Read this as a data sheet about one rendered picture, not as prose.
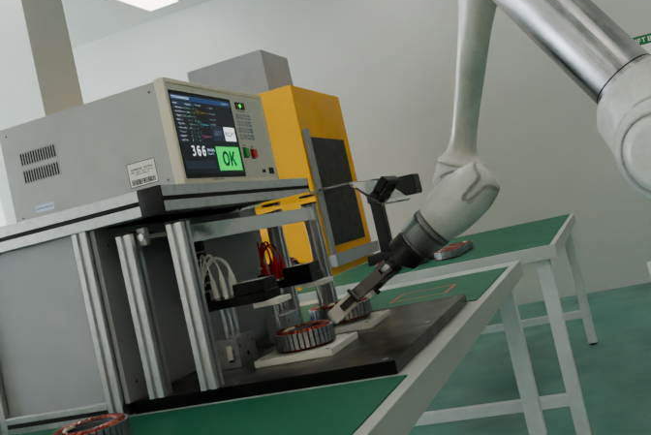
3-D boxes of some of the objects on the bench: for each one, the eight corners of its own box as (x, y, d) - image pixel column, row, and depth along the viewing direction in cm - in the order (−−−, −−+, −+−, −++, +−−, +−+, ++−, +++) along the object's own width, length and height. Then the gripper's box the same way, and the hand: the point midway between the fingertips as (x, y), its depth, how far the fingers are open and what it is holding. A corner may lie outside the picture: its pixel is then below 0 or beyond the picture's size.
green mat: (508, 266, 237) (508, 266, 237) (477, 299, 180) (477, 298, 180) (234, 319, 268) (233, 319, 268) (134, 361, 211) (133, 360, 211)
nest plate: (358, 337, 149) (356, 330, 149) (332, 356, 135) (330, 348, 135) (287, 350, 154) (286, 343, 154) (255, 368, 140) (253, 361, 140)
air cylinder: (259, 357, 152) (253, 329, 152) (242, 366, 145) (235, 337, 145) (235, 361, 154) (230, 333, 154) (218, 371, 147) (211, 342, 147)
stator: (379, 310, 171) (375, 293, 171) (363, 319, 160) (359, 300, 160) (331, 319, 174) (327, 302, 175) (314, 327, 164) (310, 310, 164)
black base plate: (467, 302, 179) (465, 293, 179) (397, 374, 118) (394, 358, 118) (281, 336, 194) (279, 327, 194) (136, 414, 134) (133, 401, 134)
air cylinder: (304, 332, 175) (298, 307, 175) (291, 339, 168) (286, 314, 168) (283, 335, 176) (278, 311, 177) (270, 343, 169) (264, 318, 170)
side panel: (134, 413, 135) (95, 230, 137) (124, 419, 132) (84, 232, 134) (7, 433, 144) (-28, 261, 146) (-5, 438, 142) (-41, 263, 143)
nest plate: (390, 314, 172) (389, 308, 172) (372, 327, 158) (370, 322, 158) (327, 326, 177) (326, 320, 177) (303, 339, 163) (302, 333, 163)
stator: (346, 334, 147) (341, 315, 147) (321, 349, 137) (316, 327, 137) (294, 343, 152) (290, 324, 152) (265, 357, 142) (262, 336, 142)
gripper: (414, 264, 150) (334, 338, 156) (438, 251, 172) (367, 317, 178) (387, 235, 152) (309, 310, 158) (415, 226, 174) (345, 292, 180)
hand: (346, 307), depth 167 cm, fingers closed on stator, 11 cm apart
